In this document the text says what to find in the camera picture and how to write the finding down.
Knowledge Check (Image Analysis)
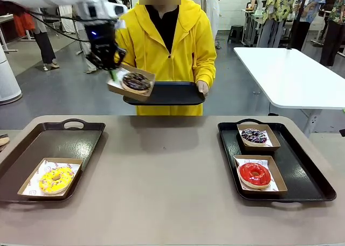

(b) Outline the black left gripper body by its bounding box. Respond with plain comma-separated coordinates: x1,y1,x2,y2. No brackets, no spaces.
85,19,119,57

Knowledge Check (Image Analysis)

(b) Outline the chocolate sprinkle donut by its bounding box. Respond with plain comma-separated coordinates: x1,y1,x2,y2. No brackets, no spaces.
121,72,153,95

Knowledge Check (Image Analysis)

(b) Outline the kraft paper food box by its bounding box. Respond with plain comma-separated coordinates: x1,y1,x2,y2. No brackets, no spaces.
236,124,281,152
233,154,288,198
17,157,84,201
107,64,156,102

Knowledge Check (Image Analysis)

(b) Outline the dark navy serving tray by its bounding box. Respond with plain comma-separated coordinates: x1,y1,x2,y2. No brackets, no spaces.
123,81,206,106

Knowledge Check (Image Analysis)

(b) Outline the yellow sprinkle donut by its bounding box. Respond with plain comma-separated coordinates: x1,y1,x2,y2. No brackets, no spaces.
39,167,74,195

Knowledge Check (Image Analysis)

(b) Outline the dark purple glazed donut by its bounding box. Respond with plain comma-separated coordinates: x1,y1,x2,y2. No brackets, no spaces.
240,128,268,146

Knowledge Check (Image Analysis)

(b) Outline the red glazed donut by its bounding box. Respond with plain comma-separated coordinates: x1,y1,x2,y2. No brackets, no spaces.
238,162,272,190

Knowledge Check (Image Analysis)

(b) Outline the person's left forearm yellow sleeve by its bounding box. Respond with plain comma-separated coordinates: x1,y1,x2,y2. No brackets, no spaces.
193,51,218,86

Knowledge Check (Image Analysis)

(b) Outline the person's right forearm yellow sleeve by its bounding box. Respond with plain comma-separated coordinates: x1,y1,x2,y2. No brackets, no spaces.
114,27,130,65

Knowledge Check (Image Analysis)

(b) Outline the brown plastic serving tray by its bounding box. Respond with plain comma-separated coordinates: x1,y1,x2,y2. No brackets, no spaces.
0,118,106,203

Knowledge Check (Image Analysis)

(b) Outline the black plastic serving tray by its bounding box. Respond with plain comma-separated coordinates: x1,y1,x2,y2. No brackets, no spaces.
217,118,337,203

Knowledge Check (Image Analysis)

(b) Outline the person's left hand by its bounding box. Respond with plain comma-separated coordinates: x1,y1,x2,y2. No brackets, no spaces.
196,80,210,96

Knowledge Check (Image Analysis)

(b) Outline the person in dark trousers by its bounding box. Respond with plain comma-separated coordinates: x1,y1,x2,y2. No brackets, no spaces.
32,11,59,69

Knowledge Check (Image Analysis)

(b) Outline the person in yellow hoodie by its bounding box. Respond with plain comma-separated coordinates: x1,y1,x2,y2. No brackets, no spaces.
114,0,218,117

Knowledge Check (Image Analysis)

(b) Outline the orange hanging garment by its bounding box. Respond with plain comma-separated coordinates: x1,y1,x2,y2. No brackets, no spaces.
13,13,36,38

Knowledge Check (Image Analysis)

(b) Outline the white cylindrical air purifier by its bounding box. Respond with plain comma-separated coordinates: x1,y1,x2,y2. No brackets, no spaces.
0,44,23,106

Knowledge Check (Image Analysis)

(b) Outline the dark plastic stool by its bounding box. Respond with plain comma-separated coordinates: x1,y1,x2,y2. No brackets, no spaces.
227,25,245,44

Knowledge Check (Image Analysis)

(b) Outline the large white table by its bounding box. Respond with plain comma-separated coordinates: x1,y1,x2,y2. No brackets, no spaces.
233,47,345,139

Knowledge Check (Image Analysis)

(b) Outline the person in yellow floral shirt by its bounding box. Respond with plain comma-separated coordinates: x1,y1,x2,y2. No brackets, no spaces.
263,0,297,48

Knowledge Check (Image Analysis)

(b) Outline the black stand pole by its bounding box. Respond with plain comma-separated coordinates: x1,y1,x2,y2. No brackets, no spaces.
287,0,311,50

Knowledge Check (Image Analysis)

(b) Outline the person in blue printed shirt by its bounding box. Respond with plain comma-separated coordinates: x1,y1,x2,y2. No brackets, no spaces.
291,0,328,52

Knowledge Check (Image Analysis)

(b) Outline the person in black trousers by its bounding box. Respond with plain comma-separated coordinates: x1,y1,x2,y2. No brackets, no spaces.
319,0,345,67

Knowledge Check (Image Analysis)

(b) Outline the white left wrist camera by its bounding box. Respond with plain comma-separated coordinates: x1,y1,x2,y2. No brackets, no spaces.
106,2,129,18

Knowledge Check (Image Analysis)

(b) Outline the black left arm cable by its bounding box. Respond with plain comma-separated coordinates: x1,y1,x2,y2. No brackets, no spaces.
16,3,91,44

